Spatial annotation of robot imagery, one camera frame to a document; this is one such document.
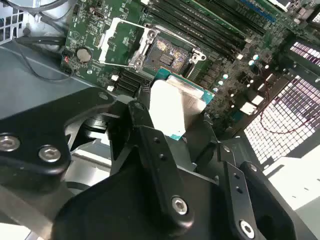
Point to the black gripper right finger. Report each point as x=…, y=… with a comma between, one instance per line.
x=241, y=207

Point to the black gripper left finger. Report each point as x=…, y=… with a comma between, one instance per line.
x=37, y=120

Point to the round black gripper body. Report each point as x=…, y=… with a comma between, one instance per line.
x=112, y=212

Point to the silver topped CPU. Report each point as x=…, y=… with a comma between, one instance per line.
x=192, y=100

